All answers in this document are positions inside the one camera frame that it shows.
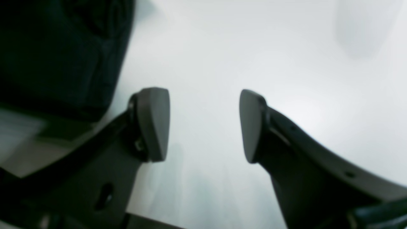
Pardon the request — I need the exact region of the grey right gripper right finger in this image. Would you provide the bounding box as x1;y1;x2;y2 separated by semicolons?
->
239;89;407;229

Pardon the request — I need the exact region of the black t-shirt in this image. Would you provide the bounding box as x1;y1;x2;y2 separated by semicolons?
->
0;0;136;122

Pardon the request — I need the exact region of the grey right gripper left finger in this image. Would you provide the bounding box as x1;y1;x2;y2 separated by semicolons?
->
1;87;171;229

